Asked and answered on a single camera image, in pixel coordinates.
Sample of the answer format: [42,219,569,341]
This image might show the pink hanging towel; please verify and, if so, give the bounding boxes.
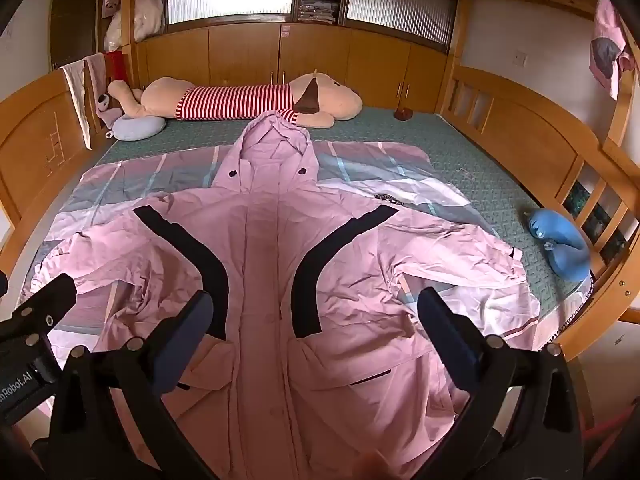
[85,54,108,98]

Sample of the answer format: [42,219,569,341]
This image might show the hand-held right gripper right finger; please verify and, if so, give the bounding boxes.
[410,287,587,480]

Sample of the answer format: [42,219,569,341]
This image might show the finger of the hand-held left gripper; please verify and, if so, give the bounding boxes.
[0,273,77,356]

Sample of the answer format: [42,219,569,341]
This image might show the pink coat with black stripes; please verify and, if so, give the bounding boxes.
[32,112,543,480]

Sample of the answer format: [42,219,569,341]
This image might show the small purple plush toy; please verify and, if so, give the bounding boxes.
[96,92,121,128]

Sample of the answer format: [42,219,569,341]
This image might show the blue plush neck pillow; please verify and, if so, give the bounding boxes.
[522,207,592,282]

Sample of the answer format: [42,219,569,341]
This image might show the green bed mattress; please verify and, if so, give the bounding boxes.
[97,105,596,351]

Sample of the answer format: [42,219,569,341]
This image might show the white bagged plush toy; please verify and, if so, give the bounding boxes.
[132,0,166,43]

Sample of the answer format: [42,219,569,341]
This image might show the pink grey checked blanket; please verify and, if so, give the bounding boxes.
[22,141,543,356]

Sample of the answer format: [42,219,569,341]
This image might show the light blue neck pillow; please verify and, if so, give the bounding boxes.
[109,114,166,142]

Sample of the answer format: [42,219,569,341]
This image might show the pink hanging garment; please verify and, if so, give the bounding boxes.
[589,0,636,101]

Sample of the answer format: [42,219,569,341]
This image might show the large plush dog striped shirt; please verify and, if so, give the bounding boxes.
[107,72,363,131]

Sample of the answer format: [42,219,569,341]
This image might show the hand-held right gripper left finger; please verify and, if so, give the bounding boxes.
[47,289,216,480]

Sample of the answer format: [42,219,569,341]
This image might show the red hanging cloth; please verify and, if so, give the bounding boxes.
[105,51,126,83]

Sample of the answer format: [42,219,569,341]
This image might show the white hanging towel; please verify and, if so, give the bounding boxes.
[60,59,93,150]

